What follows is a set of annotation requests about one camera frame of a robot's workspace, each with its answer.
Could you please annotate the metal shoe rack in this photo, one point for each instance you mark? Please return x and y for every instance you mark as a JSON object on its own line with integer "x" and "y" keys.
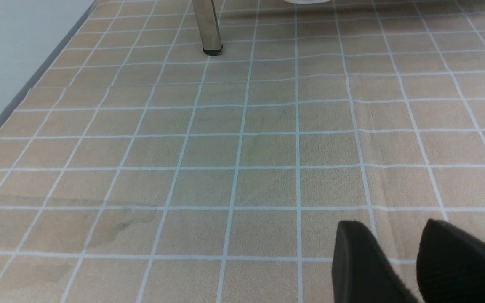
{"x": 207, "y": 24}

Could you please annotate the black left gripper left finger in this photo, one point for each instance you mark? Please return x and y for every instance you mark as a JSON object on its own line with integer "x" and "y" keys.
{"x": 361, "y": 272}

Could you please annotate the left black canvas sneaker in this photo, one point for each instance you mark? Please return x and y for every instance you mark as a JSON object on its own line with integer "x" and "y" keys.
{"x": 307, "y": 2}

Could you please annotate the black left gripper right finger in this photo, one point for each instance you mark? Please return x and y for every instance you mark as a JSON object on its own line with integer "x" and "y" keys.
{"x": 450, "y": 265}

